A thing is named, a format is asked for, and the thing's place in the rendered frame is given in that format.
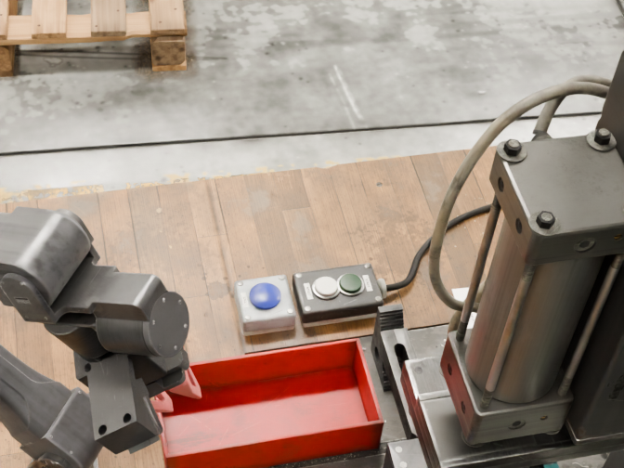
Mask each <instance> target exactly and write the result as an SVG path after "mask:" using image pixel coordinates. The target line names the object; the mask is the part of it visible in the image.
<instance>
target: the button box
mask: <svg viewBox="0 0 624 468"><path fill-rule="evenodd" d="M491 204H492V203H491ZM491 204H488V205H485V206H482V207H479V208H476V209H473V210H472V211H469V212H467V213H464V214H461V215H459V216H457V217H455V218H453V219H452V220H450V221H448V226H447V229H446V231H447V230H448V229H450V228H452V227H453V226H455V225H456V224H458V223H460V222H461V221H463V220H465V219H468V218H470V217H473V216H475V215H480V214H482V213H484V212H487V211H490V208H491ZM432 236H433V235H432ZM432 236H431V237H430V238H429V239H428V240H427V241H426V242H425V243H424V244H423V245H422V247H421V248H420V249H419V251H418V252H417V253H416V254H415V256H414V258H413V261H412V264H411V268H410V271H409V274H408V276H407V277H406V278H405V279H404V280H402V281H400V282H397V283H392V284H386V285H385V281H384V279H376V277H375V274H374V271H373V268H372V265H371V263H367V264H360V265H353V266H340V267H334V268H326V269H320V270H313V271H306V272H299V273H294V274H293V275H292V292H293V296H294V300H295V303H296V306H297V310H298V314H299V318H300V321H301V324H302V327H304V328H306V327H313V326H319V325H326V324H333V323H338V322H345V321H351V320H358V319H370V318H376V316H377V310H378V306H384V300H383V299H384V298H386V295H387V292H390V291H394V290H398V289H402V288H404V287H406V286H408V285H409V284H410V283H411V282H412V280H413V278H414V277H415V274H416V272H417V269H418V265H419V263H420V260H421V258H422V257H423V255H424V253H425V252H426V251H427V250H428V248H429V247H430V245H431V240H432ZM348 273H352V274H356V275H358V276H359V277H360V278H361V280H362V286H361V289H360V291H358V292H355V293H347V292H344V291H343V290H341V288H340V286H339V281H340V278H341V277H342V276H343V275H344V274H348ZM322 277H330V278H332V279H334V280H335V281H336V282H337V285H338V288H337V293H336V294H335V295H333V296H329V297H324V296H321V295H319V294H317V292H316V291H315V283H316V281H317V280H318V279H319V278H322Z"/></svg>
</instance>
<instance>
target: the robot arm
mask: <svg viewBox="0 0 624 468"><path fill-rule="evenodd" d="M93 241H94V238H93V236H92V235H91V233H90V231H89V230H88V228H87V227H86V225H85V223H84V221H83V220H82V219H81V218H80V217H79V216H78V215H77V214H75V213H74V212H72V211H70V210H67V209H57V210H56V211H53V210H47V209H39V208H30V207H20V206H17V207H16V208H15V210H14V211H13V212H12V213H11V214H10V213H0V301H1V302H2V304H3V306H13V307H15V308H16V309H17V311H18V312H19V314H20V315H21V317H22V318H23V319H24V321H28V322H39V323H43V324H44V326H45V328H46V330H47V331H48V332H50V333H51V334H53V335H54V336H55V337H56V338H58V339H59V340H60V341H61V342H62V343H64V344H65V345H66V346H68V347H69V348H70V349H72V350H73V358H74V367H75V376H76V379H77V380H78V381H79V382H81V383H82V384H84V385H85V386H87V387H88V389H89V393H86V392H85V391H83V390H82V389H81V388H80V387H75V388H73V389H72V390H70V389H69V388H67V387H66V386H65V385H64V384H62V383H61V382H56V381H54V380H52V379H50V378H48V377H46V376H44V375H43V374H41V373H40V372H38V371H36V370H34V369H33V368H31V367H29V366H28V365H27V364H25V363H24V362H22V361H21V360H20V359H18V358H17V357H16V356H14V355H13V354H12V353H11V352H9V351H8V350H7V349H6V348H4V347H3V346H2V345H1V344H0V422H1V423H2V424H3V425H4V426H5V428H6V429H7V430H8V432H9V433H10V435H11V436H12V437H13V438H14V439H16V440H17V441H18V442H20V443H21V446H20V447H19V448H20V449H21V450H22V451H24V452H25V453H26V454H28V455H29V456H30V457H32V460H31V462H30V463H29V465H28V466H27V468H98V454H99V452H100V451H101V450H102V448H103V447H105V448H106V449H108V450H110V451H111V452H112V453H114V454H115V455H116V454H119V453H121V452H123V451H125V450H128V451H129V453H130V454H132V453H134V452H136V451H138V450H141V449H143V448H145V447H147V446H149V445H151V444H153V443H155V442H157V441H159V440H160V438H159V435H160V434H161V433H162V432H163V427H162V425H161V422H160V420H159V418H158V416H157V413H156V412H173V411H174V409H173V403H172V399H171V398H170V397H169V396H168V395H167V394H166V393H165V391H166V390H169V391H170V392H172V393H176V394H179V395H182V396H185V397H192V398H197V399H200V398H202V393H201V389H200V386H199V384H198V382H197V380H196V378H195V376H194V374H193V372H192V370H191V368H190V366H189V356H188V353H187V352H186V351H185V349H184V344H185V342H186V340H187V337H188V334H189V310H188V306H187V304H186V302H185V300H184V298H183V297H182V296H181V295H180V294H179V293H177V292H172V291H167V289H166V287H165V286H164V284H163V282H162V280H161V279H160V278H159V277H157V276H156V275H154V274H145V273H126V272H120V271H119V270H118V268H117V266H101V265H97V263H98V260H99V259H100V256H99V254H98V252H97V250H96V249H95V247H94V245H93V244H92V242H93ZM151 397H157V398H159V399H160V401H155V400H150V398H151Z"/></svg>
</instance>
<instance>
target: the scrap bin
mask: <svg viewBox="0 0 624 468"><path fill-rule="evenodd" d="M189 366H190V368H191V370H192V372H193V374H194V376H195V378H196V380H197V382H198V384H199V386H200V389H201V398H200V399H197V398H192V397H188V396H182V395H179V394H176V393H172V392H170V391H169V390H166V391H165V393H166V394H167V395H168V396H169V397H170V398H171V399H172V403H173V409H174V411H173V412H157V416H158V418H159V420H160V422H161V425H162V428H163V431H162V433H161V434H160V436H161V441H162V453H163V458H164V465H165V468H264V467H269V466H275V465H281V464H286V463H292V462H302V461H308V460H314V459H319V458H325V457H330V456H336V455H342V454H347V453H353V452H359V451H364V450H370V449H378V448H379V445H380V440H381V436H382V431H383V427H384V419H383V415H382V413H381V409H380V406H379V403H378V399H377V396H376V394H375V390H374V387H373V384H372V380H371V376H370V372H369V369H368V365H367V362H366V359H365V356H364V353H363V350H362V346H361V343H360V341H359V338H355V339H348V340H342V341H335V342H329V343H323V344H311V345H305V346H298V347H292V348H285V349H280V350H273V351H266V352H260V353H254V354H248V355H241V356H235V357H223V358H217V359H210V360H204V361H198V362H191V363H189Z"/></svg>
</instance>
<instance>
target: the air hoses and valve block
mask: <svg viewBox="0 0 624 468"><path fill-rule="evenodd" d="M611 82H612V80H611V79H608V78H605V77H602V76H597V75H590V74H585V75H579V76H575V77H572V78H570V79H568V80H566V81H565V82H563V83H562V84H557V85H554V86H550V87H547V88H545V89H542V90H540V91H538V92H536V93H534V94H532V95H530V96H528V97H525V98H523V99H522V100H520V101H518V102H517V103H515V104H514V105H512V107H511V108H509V109H508V110H506V111H505V112H504V113H503V114H502V115H501V116H500V117H498V118H497V119H496V120H495V121H494V122H493V123H492V124H491V125H490V126H489V128H488V129H487V130H486V131H485V132H484V133H483V135H482V136H481V137H480V138H479V139H478V140H477V141H476V143H475V144H474V146H473V147H472V149H471V150H470V151H469V153H468V154H467V156H466V157H465V159H464V160H463V162H462V164H461V166H460V168H459V169H458V171H457V173H456V175H455V176H454V177H453V179H452V181H451V183H450V185H449V187H448V191H447V193H446V195H445V198H444V200H443V202H442V204H441V207H440V210H439V213H438V216H437V219H436V222H435V228H434V232H433V236H432V240H431V245H430V251H429V259H428V268H429V277H430V281H431V283H432V286H433V289H434V291H435V293H436V295H437V296H438V298H439V299H440V300H441V301H442V302H443V303H444V304H445V305H446V306H448V307H449V308H451V309H454V310H456V311H455V313H454V315H453V316H452V318H451V320H450V322H449V325H448V334H449V332H452V331H457V330H458V328H459V324H460V320H461V316H462V311H463V307H464V303H465V300H466V298H465V300H464V301H460V300H457V299H456V298H454V297H453V296H452V295H450V294H449V292H448V291H447V289H446V288H445V286H444V283H443V281H442V279H441V275H440V255H441V250H442V245H443V240H444V237H445V233H446V229H447V226H448V222H449V218H450V215H451V212H452V209H453V207H454V204H455V202H456V200H457V198H458V196H459V194H460V192H461V190H462V187H463V185H464V183H465V181H466V180H467V178H468V176H469V174H471V172H472V171H473V169H474V167H475V165H476V164H477V163H478V161H479V160H480V158H481V157H482V155H483V154H484V153H485V151H486V150H487V149H488V147H489V146H490V145H491V143H492V142H493V141H494V140H495V138H496V137H497V136H498V135H499V134H500V133H501V132H502V131H503V130H504V129H505V128H506V127H507V126H508V125H510V124H511V123H512V122H513V121H515V120H516V119H517V118H519V117H520V116H521V115H523V114H524V113H526V112H527V111H530V110H531V109H533V108H535V107H537V106H538V105H540V104H542V103H545V102H546V104H545V105H544V107H543V109H542V111H541V113H540V115H539V118H538V120H537V123H536V125H535V128H534V129H533V132H532V134H534V135H536V134H538V133H542V132H546V133H547V131H548V128H549V126H550V123H551V121H552V118H553V116H554V114H555V112H556V111H557V109H558V107H559V106H560V104H561V103H562V101H563V100H564V99H565V98H566V97H567V96H571V95H590V96H596V97H598V98H603V99H605V98H606V95H607V93H608V90H609V87H610V85H611ZM485 284H486V280H485V281H483V282H482V283H481V284H480V285H479V288H478V292H477V295H476V298H475V301H474V307H473V311H472V312H473V313H477V310H478V307H479V304H480V300H481V297H482V293H483V291H484V287H485Z"/></svg>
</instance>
